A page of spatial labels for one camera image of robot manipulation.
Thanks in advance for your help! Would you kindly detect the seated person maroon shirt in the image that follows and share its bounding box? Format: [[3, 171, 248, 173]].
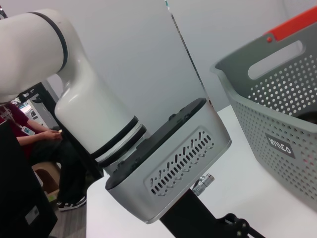
[[0, 102, 88, 212]]

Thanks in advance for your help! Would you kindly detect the left wrist camera housing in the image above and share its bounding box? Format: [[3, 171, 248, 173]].
[[105, 97, 233, 225]]

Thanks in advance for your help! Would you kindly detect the light wooden stool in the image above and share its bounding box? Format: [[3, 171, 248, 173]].
[[31, 160, 62, 198]]

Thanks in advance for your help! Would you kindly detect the grey perforated storage bin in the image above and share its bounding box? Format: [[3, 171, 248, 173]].
[[210, 18, 317, 212]]

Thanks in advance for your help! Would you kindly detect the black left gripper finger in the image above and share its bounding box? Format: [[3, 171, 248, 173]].
[[215, 212, 264, 238]]

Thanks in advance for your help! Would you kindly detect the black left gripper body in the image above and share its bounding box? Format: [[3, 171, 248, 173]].
[[159, 188, 231, 238]]

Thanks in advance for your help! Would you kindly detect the black computer monitor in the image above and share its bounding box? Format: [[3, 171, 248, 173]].
[[0, 121, 59, 238]]

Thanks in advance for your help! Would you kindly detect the orange bin handle clip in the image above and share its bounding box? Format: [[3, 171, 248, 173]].
[[263, 6, 317, 42]]

